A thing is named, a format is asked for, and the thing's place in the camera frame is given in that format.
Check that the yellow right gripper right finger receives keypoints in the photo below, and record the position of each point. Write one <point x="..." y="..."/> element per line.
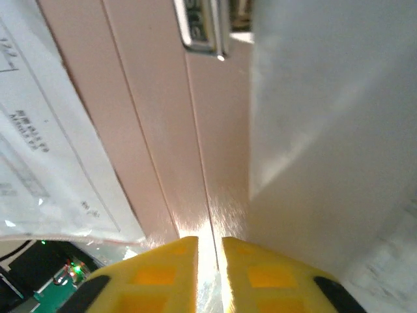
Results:
<point x="270" y="280"/>

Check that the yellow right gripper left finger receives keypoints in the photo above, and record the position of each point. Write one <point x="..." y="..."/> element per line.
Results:
<point x="156" y="277"/>

